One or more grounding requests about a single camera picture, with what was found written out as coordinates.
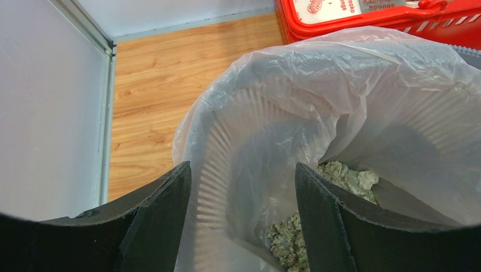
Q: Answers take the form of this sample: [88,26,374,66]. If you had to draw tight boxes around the translucent plastic bin liner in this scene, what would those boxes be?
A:
[172,27,480,271]

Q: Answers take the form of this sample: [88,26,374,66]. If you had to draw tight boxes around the grey mesh trash bin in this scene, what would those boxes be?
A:
[175,42,480,241]

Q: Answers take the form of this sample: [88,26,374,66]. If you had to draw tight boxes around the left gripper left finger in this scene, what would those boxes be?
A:
[1,161,192,271]

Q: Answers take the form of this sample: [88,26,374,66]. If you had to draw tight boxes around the grey sponge label box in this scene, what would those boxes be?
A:
[359,0,406,13]

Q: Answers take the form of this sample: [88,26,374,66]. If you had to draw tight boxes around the white pink sponge box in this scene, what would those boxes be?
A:
[293,0,361,24]

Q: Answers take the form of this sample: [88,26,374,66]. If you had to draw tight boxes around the red shopping basket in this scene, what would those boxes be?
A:
[274,1,480,49]

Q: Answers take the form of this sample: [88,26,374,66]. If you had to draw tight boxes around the litter clumps in bin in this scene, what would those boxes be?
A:
[267,161,379,271]

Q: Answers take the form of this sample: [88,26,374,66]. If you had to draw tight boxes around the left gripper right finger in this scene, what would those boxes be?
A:
[295,163,480,271]

